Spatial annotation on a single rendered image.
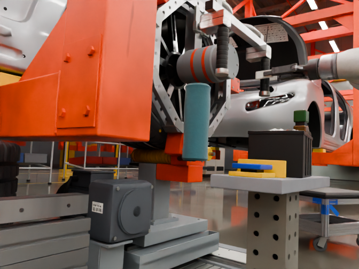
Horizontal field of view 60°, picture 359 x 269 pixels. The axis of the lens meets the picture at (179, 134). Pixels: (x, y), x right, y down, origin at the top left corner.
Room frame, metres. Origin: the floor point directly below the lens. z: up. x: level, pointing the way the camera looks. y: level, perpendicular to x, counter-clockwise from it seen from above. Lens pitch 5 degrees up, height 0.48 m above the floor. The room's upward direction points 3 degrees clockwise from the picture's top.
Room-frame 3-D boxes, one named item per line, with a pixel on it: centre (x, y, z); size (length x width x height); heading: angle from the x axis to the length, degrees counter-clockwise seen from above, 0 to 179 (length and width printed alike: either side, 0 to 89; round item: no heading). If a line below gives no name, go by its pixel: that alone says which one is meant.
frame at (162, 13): (1.23, -0.04, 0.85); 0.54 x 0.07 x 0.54; 142
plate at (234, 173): (0.72, -0.17, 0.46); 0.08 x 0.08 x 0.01; 52
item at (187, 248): (1.33, 0.10, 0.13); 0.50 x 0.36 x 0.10; 142
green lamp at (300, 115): (1.02, -0.40, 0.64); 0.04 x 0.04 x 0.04; 52
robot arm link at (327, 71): (1.08, -0.51, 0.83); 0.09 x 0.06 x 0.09; 142
